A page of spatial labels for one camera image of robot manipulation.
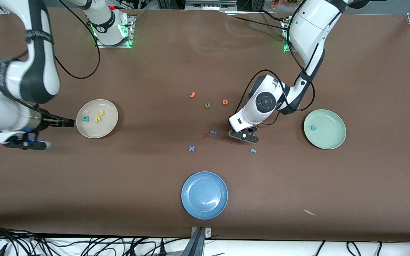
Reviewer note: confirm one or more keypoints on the blue plate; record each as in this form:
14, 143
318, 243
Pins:
204, 195

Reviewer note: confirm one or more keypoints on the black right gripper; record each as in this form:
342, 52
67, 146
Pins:
47, 121

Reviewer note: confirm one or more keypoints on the grey control box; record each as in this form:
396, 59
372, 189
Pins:
210, 5

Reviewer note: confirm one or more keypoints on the brown table cover sheet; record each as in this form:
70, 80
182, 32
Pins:
205, 64

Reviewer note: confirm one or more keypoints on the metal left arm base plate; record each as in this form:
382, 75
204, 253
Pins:
286, 49

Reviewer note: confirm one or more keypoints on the metal camera stand bracket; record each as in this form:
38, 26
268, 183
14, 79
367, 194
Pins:
198, 241

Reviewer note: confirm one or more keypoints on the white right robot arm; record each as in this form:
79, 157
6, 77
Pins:
12, 81

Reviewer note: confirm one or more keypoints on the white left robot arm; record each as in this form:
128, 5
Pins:
308, 32

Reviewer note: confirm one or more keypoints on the light green plate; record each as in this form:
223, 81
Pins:
327, 133

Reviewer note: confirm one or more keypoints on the beige brown plate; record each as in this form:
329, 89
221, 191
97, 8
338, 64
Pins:
105, 128

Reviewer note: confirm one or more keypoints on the colourful flower decoration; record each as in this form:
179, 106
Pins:
283, 3

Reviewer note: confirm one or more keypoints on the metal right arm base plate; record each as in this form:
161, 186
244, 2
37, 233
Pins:
112, 46

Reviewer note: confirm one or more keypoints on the white paper scrap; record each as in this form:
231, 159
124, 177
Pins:
309, 212

